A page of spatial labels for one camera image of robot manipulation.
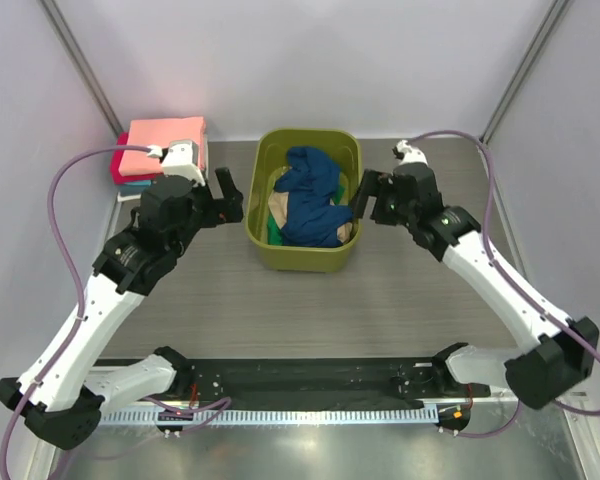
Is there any blue mickey t shirt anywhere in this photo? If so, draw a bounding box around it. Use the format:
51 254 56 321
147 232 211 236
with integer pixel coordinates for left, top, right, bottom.
269 147 353 248

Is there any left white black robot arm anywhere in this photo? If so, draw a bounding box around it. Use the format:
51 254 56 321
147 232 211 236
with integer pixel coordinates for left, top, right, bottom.
0 167 244 451

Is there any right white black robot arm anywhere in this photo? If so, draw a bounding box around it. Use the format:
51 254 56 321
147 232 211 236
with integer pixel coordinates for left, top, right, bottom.
350 163 599 410

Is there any beige t shirt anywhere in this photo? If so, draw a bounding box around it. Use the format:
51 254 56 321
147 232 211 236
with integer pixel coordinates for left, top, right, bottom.
268 192 356 246

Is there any green t shirt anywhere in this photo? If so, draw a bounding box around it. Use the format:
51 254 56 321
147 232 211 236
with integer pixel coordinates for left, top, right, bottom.
265 184 349 247

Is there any folded teal t shirt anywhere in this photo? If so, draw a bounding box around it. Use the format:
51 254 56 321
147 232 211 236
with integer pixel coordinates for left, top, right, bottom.
117 180 152 197

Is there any folded salmon pink t shirt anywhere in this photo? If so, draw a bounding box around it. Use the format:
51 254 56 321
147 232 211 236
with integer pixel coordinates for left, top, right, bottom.
118 116 206 178

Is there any folded magenta t shirt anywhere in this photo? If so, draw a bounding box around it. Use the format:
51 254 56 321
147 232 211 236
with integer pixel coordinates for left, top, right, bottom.
109 132 130 185

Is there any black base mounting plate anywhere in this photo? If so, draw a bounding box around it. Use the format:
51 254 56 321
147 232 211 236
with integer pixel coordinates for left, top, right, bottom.
94 355 491 401

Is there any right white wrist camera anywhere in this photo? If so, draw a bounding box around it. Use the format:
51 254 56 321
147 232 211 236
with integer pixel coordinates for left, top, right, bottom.
392 140 428 165

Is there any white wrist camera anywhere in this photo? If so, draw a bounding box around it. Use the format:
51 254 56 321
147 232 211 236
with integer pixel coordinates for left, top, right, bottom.
147 140 207 186
392 140 428 165

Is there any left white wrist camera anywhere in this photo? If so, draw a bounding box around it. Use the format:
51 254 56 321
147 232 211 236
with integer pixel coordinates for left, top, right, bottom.
147 140 207 186

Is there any white slotted cable duct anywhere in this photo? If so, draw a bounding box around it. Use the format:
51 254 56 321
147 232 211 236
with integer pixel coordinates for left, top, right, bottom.
100 405 438 427

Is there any right aluminium frame post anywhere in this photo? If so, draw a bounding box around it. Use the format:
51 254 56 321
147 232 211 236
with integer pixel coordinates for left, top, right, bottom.
480 0 572 144

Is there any aluminium frame post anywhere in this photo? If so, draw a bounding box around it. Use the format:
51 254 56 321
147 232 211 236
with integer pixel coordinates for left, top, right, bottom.
480 0 572 144
37 0 123 135

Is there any left aluminium frame post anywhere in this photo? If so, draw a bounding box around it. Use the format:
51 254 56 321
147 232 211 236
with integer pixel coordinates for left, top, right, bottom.
37 0 123 135

